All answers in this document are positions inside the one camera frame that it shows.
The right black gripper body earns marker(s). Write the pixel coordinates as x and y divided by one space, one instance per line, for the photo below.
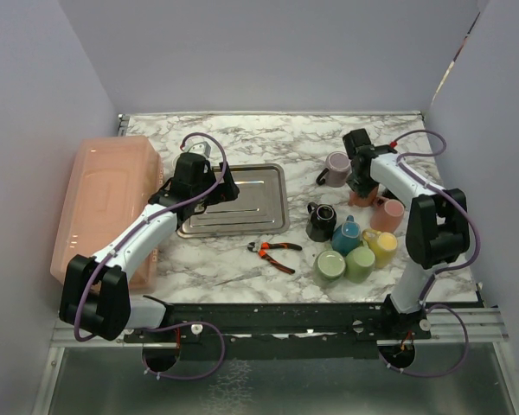
359 176

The lilac wavy-pattern mug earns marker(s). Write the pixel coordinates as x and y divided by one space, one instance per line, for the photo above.
336 170

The salmon pink mug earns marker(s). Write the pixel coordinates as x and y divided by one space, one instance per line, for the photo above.
355 200

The yellow-green faceted mug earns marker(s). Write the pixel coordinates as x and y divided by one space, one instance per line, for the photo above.
175 161

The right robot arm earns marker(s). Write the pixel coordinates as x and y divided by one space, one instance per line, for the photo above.
437 226

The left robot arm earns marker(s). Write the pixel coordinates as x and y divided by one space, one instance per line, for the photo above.
96 296

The light pink mug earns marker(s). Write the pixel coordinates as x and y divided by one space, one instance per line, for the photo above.
388 214

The blue mug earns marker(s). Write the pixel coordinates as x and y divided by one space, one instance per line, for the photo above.
346 237

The black glossy mug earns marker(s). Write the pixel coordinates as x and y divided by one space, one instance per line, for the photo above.
321 222

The yellow mug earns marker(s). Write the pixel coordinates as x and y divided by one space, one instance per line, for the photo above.
384 246

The green tilted mug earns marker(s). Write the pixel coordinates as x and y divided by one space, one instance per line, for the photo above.
360 263

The pale green upright mug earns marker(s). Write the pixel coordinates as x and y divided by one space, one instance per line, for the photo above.
329 266

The silver metal tray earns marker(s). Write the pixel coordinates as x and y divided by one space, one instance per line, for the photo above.
261 207

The pink plastic storage box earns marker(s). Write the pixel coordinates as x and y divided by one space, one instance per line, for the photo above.
111 181

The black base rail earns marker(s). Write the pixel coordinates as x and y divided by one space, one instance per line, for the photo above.
282 331

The aluminium frame rail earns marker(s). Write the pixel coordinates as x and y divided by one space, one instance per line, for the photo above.
482 325

